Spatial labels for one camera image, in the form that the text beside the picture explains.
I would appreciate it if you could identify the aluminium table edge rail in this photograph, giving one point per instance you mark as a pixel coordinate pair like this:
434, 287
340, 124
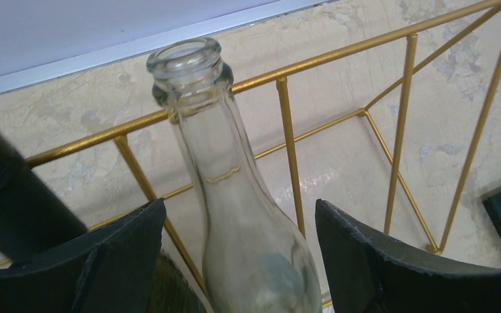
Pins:
42, 40

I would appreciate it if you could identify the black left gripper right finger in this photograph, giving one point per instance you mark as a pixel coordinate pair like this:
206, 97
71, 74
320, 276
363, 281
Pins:
369, 271

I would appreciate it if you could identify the dark brown bottle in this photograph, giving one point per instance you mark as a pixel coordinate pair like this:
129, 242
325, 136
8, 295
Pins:
33, 220

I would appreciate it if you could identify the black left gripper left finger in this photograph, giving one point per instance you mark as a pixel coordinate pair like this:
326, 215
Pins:
106, 270

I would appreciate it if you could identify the gold wire wine rack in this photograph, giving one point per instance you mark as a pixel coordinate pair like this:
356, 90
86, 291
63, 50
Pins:
120, 133

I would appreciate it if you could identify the clear glass bottle front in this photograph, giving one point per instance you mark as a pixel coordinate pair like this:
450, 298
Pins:
255, 259

